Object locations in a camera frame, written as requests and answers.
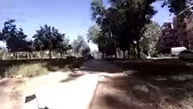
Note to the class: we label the group of tall trees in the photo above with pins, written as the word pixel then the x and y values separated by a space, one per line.
pixel 128 17

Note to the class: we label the pale dirt path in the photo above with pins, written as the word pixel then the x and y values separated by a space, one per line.
pixel 66 93

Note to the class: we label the row of trees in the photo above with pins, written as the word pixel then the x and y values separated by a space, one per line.
pixel 48 38

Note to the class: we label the bare dirt ground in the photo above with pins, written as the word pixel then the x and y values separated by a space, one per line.
pixel 148 92

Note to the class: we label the grass strip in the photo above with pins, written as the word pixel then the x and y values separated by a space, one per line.
pixel 29 70

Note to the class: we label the pale fence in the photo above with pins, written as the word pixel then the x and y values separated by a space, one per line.
pixel 24 55

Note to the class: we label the white van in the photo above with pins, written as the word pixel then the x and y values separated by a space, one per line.
pixel 177 50

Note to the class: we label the red brick building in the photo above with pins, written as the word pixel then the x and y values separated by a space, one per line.
pixel 183 33

